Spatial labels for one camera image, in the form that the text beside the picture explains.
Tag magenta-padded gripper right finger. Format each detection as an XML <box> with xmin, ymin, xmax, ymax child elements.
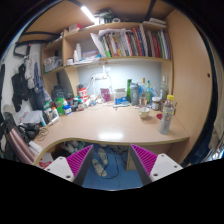
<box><xmin>128</xmin><ymin>143</ymin><xmax>184</xmax><ymax>186</ymax></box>

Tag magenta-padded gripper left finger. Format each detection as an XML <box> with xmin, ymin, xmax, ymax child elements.
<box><xmin>44</xmin><ymin>143</ymin><xmax>96</xmax><ymax>187</ymax></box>

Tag yellow-capped clear drink bottle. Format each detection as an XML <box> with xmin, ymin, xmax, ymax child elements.
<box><xmin>158</xmin><ymin>94</ymin><xmax>177</xmax><ymax>136</ymax></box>

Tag grey slipper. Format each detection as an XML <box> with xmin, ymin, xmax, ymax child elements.
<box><xmin>92</xmin><ymin>158</ymin><xmax>108</xmax><ymax>178</ymax></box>
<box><xmin>97</xmin><ymin>147</ymin><xmax>109</xmax><ymax>167</ymax></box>

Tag white-lidded jar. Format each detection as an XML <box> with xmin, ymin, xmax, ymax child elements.
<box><xmin>151</xmin><ymin>96</ymin><xmax>162</xmax><ymax>111</ymax></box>

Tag pink striped chair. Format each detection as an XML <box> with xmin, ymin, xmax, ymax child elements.
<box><xmin>0</xmin><ymin>113</ymin><xmax>38</xmax><ymax>164</ymax></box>

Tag grey shaker bottle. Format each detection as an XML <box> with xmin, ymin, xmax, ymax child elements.
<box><xmin>129</xmin><ymin>83</ymin><xmax>140</xmax><ymax>107</ymax></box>

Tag slim green glass bottle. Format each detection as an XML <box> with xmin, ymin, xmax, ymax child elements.
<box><xmin>145</xmin><ymin>79</ymin><xmax>152</xmax><ymax>104</ymax></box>

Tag red and white canister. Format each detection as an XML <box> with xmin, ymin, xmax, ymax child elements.
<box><xmin>77</xmin><ymin>87</ymin><xmax>88</xmax><ymax>103</ymax></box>

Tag yellow-capped blue-label bottle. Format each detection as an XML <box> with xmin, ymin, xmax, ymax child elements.
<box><xmin>141</xmin><ymin>78</ymin><xmax>148</xmax><ymax>104</ymax></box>

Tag blue and white box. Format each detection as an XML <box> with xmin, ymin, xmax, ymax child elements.
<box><xmin>113</xmin><ymin>88</ymin><xmax>128</xmax><ymax>106</ymax></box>

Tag pink pouch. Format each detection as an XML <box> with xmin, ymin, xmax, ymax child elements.
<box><xmin>100</xmin><ymin>87</ymin><xmax>111</xmax><ymax>103</ymax></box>

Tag clear glass liquor bottle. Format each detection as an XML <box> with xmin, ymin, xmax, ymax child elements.
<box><xmin>159</xmin><ymin>75</ymin><xmax>169</xmax><ymax>101</ymax></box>

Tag tall green bottle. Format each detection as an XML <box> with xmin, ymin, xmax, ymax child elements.
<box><xmin>126</xmin><ymin>78</ymin><xmax>133</xmax><ymax>103</ymax></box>

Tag white desk lamp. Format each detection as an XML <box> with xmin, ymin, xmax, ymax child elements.
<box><xmin>93</xmin><ymin>64</ymin><xmax>114</xmax><ymax>101</ymax></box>

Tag hanging dark clothes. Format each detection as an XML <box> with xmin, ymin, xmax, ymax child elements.
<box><xmin>11</xmin><ymin>53</ymin><xmax>44</xmax><ymax>113</ymax></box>

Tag wooden shelf unit with books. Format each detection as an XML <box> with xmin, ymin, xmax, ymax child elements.
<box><xmin>40</xmin><ymin>13</ymin><xmax>174</xmax><ymax>98</ymax></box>

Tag ceiling tube light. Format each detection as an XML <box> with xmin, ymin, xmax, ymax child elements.
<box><xmin>80</xmin><ymin>5</ymin><xmax>97</xmax><ymax>24</ymax></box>

